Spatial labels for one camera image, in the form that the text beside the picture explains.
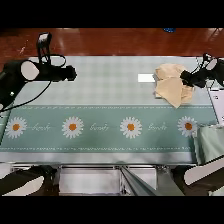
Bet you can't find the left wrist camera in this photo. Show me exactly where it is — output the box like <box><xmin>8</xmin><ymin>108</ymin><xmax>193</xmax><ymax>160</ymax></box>
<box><xmin>35</xmin><ymin>31</ymin><xmax>53</xmax><ymax>64</ymax></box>

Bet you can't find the yellow polo shirt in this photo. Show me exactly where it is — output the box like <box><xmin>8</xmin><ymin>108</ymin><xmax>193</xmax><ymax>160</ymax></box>
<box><xmin>153</xmin><ymin>62</ymin><xmax>195</xmax><ymax>109</ymax></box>

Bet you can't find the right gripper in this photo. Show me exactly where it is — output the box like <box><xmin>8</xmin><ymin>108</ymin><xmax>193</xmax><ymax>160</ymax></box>
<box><xmin>179</xmin><ymin>70</ymin><xmax>208</xmax><ymax>89</ymax></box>

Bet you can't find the pale green garment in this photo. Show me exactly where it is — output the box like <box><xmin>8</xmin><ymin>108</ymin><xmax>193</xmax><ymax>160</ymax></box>
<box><xmin>192</xmin><ymin>123</ymin><xmax>224</xmax><ymax>166</ymax></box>

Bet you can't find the silver frame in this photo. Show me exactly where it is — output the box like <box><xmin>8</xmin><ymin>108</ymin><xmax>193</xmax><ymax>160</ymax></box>
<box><xmin>0</xmin><ymin>161</ymin><xmax>224</xmax><ymax>197</ymax></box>

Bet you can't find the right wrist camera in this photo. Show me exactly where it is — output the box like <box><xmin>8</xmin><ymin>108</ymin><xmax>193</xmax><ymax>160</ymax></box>
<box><xmin>201</xmin><ymin>52</ymin><xmax>214</xmax><ymax>68</ymax></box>

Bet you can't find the black cable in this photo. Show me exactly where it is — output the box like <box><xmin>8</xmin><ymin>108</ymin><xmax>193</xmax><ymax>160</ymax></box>
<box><xmin>39</xmin><ymin>53</ymin><xmax>67</xmax><ymax>69</ymax></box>
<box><xmin>0</xmin><ymin>79</ymin><xmax>54</xmax><ymax>113</ymax></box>

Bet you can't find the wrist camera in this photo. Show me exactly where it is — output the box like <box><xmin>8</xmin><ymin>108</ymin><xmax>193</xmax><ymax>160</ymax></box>
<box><xmin>35</xmin><ymin>31</ymin><xmax>53</xmax><ymax>64</ymax></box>
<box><xmin>201</xmin><ymin>52</ymin><xmax>214</xmax><ymax>68</ymax></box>

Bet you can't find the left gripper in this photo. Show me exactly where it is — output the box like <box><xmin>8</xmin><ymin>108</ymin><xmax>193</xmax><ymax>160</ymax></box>
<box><xmin>62</xmin><ymin>65</ymin><xmax>79</xmax><ymax>82</ymax></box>

